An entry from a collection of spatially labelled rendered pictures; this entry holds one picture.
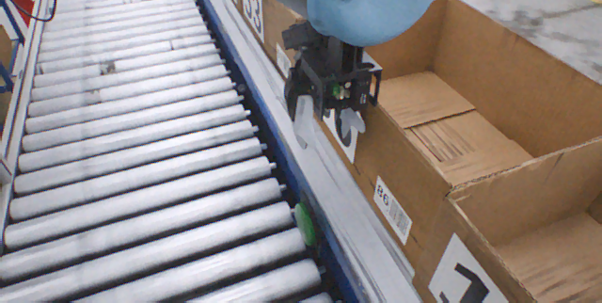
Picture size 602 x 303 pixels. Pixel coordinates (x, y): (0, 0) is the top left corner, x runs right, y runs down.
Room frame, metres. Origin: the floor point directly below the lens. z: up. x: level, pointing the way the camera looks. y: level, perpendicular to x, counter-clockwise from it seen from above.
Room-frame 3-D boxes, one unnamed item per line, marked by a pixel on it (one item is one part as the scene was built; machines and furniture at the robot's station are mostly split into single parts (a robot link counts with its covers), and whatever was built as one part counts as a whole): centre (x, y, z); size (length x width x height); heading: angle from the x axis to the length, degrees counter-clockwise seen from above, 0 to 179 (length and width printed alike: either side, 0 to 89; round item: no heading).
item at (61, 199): (0.56, 0.32, 0.72); 0.52 x 0.05 x 0.05; 112
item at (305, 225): (0.38, 0.00, 0.81); 0.07 x 0.01 x 0.07; 22
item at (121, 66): (0.98, 0.49, 0.72); 0.52 x 0.05 x 0.05; 112
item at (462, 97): (0.49, -0.21, 0.96); 0.39 x 0.29 x 0.17; 22
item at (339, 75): (0.39, -0.04, 1.12); 0.09 x 0.08 x 0.12; 21
